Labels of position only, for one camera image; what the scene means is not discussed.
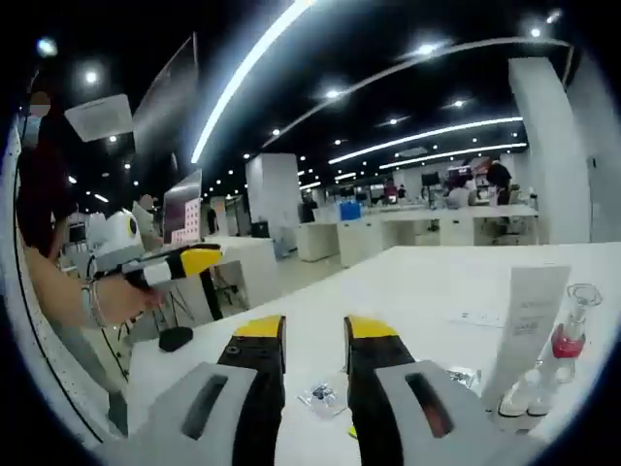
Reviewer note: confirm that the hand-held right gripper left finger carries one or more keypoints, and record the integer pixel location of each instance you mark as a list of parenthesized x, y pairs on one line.
[(252, 369)]

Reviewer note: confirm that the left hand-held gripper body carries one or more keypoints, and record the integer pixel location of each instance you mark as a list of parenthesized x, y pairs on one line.
[(114, 238)]

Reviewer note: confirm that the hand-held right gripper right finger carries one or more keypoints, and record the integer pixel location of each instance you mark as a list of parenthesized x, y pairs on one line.
[(378, 369)]

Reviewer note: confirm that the small red-label skincare bottle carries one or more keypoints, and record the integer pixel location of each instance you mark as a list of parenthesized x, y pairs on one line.
[(539, 403), (513, 403)]

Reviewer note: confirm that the white skincare tube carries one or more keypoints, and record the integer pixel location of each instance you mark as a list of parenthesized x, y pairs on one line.
[(529, 320)]

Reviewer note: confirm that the large white red-collar skincare bottle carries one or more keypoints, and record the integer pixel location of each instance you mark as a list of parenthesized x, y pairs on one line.
[(572, 344)]

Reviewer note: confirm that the person's left hand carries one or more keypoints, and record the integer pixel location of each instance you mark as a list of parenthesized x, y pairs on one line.
[(121, 301)]

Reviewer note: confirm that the monitor with dot pattern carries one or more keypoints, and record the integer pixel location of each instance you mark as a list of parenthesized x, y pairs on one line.
[(184, 213)]

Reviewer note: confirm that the white side desk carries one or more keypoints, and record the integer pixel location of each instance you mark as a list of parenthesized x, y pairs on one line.
[(252, 252)]

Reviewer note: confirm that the clear plastic packet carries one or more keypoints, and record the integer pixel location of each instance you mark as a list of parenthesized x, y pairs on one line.
[(320, 398)]

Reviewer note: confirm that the small yellow green object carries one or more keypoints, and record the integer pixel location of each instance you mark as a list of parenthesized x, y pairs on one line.
[(353, 432)]

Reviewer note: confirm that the black stand base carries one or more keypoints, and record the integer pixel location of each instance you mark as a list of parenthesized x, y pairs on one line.
[(175, 340)]

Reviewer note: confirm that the white table socket strip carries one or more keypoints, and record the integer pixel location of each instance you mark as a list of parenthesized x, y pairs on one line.
[(475, 318)]

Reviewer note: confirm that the ceiling air vent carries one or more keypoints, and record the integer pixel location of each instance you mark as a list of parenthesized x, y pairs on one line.
[(99, 116)]

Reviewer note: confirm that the blue crate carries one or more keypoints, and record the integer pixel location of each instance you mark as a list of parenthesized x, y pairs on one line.
[(350, 212)]

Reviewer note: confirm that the long ceiling light strip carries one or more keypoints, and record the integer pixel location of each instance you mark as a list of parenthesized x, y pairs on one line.
[(242, 68)]

